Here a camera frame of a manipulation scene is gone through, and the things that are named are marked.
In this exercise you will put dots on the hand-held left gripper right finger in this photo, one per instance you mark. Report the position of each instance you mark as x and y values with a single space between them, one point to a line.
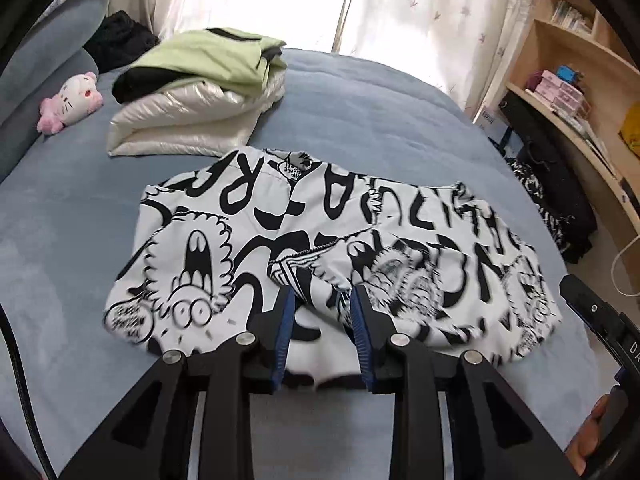
361 345

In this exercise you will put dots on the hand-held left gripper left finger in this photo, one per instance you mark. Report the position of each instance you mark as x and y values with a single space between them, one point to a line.
282 340

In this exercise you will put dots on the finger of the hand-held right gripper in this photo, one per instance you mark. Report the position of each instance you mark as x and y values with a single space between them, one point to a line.
590 305

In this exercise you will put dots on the black and white printed jacket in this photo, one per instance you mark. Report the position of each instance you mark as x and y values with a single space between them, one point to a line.
325 200

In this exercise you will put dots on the person's right hand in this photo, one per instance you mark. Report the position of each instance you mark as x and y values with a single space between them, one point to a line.
592 430

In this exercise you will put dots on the black bag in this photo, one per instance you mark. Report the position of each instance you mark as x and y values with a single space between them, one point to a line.
545 180

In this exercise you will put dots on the yellow packet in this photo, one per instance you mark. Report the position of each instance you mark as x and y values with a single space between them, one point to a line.
631 135

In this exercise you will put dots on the white cardboard box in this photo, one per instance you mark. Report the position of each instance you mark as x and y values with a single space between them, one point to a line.
492 117

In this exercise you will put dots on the stack of pink boxes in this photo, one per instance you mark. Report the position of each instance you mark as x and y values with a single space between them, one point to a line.
557 90

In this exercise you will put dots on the folded white puffer jacket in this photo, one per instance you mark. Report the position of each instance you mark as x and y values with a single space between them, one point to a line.
190 130

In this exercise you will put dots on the blue toy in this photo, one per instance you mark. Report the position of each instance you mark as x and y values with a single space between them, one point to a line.
569 74

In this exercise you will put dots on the blue bed blanket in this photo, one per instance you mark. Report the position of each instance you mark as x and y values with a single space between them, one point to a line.
375 110

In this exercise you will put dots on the wooden bookshelf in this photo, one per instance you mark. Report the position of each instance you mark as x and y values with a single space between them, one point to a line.
550 40

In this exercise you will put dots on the row of books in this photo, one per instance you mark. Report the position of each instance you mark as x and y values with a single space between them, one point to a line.
572 17

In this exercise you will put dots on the folded green and black garment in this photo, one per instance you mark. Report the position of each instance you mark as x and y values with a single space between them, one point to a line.
200 55

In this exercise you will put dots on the pink and white cat plush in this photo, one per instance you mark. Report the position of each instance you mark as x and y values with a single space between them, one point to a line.
75 100

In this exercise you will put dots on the white floral curtain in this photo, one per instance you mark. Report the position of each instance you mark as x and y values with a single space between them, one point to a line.
425 20

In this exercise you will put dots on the black fuzzy cloth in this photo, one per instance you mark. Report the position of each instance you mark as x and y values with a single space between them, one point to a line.
120 40

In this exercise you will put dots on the grey-blue pillow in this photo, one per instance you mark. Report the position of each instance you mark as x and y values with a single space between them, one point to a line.
50 50

